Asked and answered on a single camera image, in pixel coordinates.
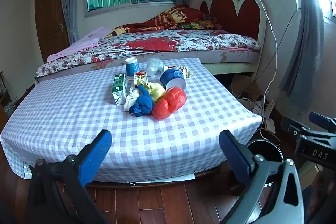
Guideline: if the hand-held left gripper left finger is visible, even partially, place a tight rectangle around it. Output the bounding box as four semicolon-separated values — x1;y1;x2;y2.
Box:
26;130;113;224

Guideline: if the beige rubber glove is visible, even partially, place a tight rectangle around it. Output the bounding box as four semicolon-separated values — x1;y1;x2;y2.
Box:
178;65;193;79

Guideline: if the blue plastic bag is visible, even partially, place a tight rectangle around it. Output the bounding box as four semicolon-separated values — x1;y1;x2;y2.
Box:
129;85;153;117

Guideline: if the black cable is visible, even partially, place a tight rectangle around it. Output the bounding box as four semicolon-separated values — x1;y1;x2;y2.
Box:
262;7;301;93

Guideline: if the clear plastic bag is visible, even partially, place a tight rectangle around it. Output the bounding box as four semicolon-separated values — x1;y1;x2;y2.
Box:
146;58;164;77

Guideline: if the brown wooden door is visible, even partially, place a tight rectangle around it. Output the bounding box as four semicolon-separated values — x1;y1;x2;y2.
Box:
35;0;71;63

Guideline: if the long grey-blue curtain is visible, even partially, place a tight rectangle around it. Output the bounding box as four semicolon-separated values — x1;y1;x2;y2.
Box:
278;0;326;114

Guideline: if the white cable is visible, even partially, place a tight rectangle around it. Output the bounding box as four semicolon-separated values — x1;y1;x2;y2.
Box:
240;0;279;114

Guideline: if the white bag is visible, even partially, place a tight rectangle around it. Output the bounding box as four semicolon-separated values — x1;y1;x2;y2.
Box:
124;88;141;112

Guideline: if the floral quilt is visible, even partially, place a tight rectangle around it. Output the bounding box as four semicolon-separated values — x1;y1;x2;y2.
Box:
35;29;263;77

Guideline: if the green milk carton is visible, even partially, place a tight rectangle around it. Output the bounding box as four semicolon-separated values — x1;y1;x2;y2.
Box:
112;73;127;105

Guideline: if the cardboard box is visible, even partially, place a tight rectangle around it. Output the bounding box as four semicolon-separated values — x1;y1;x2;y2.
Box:
231;74;263;98

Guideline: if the grey mattress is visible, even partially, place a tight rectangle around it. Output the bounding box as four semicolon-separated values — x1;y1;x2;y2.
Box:
84;49;260;72

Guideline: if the blue and white paper cup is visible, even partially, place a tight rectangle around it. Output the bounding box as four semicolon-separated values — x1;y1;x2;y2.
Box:
160;68;187;90

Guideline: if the colourful printed pillow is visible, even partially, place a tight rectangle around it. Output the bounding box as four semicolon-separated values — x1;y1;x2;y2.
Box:
181;14;222;30

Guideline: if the red patterned blanket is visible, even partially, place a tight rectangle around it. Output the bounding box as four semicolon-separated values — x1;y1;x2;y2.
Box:
105;5;223;38

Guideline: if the black trash bin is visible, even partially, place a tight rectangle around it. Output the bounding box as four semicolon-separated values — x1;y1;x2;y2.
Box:
245;138;284;188

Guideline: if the red and white drink carton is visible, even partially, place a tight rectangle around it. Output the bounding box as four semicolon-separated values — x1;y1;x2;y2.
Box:
134;71;149;88

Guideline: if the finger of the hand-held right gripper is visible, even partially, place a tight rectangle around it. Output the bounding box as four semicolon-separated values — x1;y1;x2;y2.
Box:
309;112;336;132
280;117;315;139

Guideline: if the white bed frame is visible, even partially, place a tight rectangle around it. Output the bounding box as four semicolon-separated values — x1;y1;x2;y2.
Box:
202;61;259;76

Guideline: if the blue patterned paper cup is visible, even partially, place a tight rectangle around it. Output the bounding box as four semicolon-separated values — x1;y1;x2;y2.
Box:
125;57;139;81

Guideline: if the yellow plastic bag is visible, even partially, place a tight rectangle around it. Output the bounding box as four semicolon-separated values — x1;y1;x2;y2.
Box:
138;81;166;105

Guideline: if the red heart headboard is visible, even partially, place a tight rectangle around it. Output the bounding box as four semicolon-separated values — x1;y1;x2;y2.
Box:
200;0;267;41

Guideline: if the checked tablecloth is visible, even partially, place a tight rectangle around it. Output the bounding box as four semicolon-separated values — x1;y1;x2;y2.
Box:
0;57;263;184

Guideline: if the pink sheet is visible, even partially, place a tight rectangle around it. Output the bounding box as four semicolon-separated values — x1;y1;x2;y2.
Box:
47;27;112;62

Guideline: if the red plastic bag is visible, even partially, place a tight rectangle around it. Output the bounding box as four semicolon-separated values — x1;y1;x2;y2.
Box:
152;87;187;119

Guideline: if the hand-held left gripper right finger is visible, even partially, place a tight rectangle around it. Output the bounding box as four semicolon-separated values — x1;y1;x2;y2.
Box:
219;130;309;224

